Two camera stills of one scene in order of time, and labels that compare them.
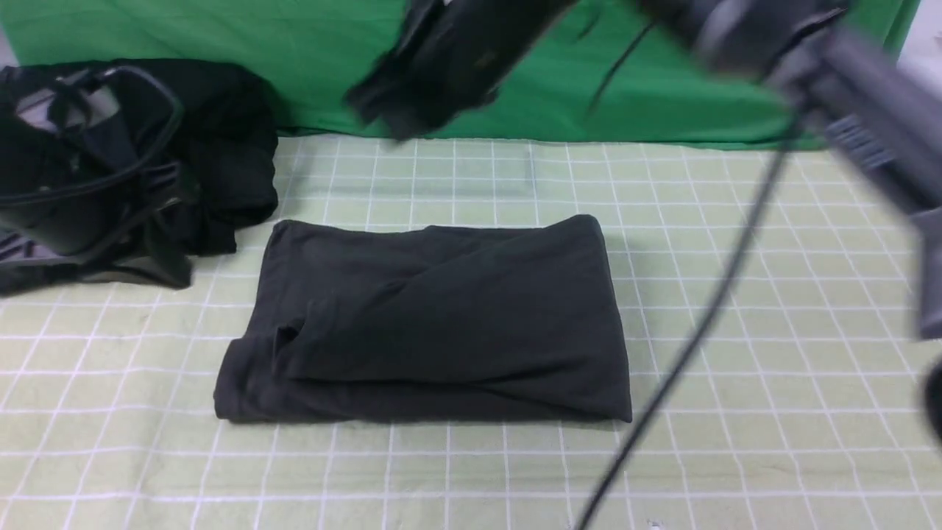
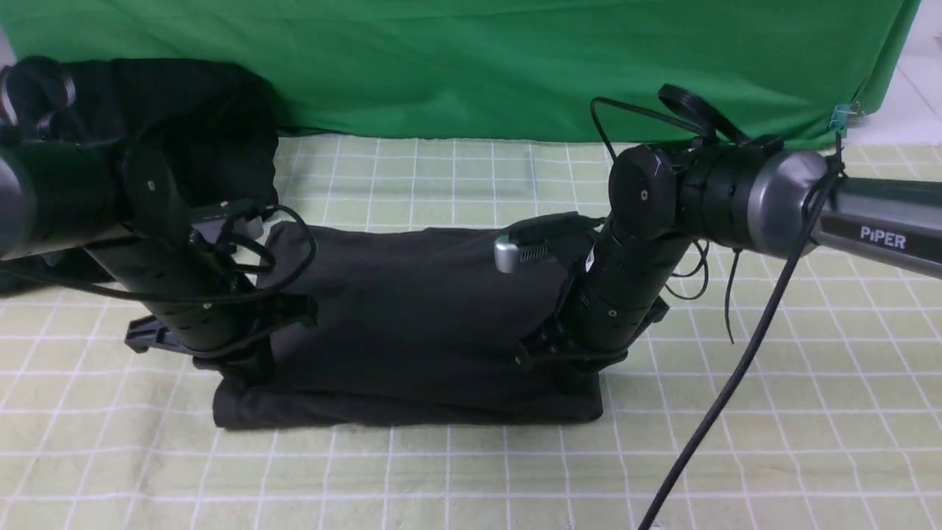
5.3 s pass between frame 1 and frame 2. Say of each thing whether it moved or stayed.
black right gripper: moved
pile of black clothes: stayed
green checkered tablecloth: stayed
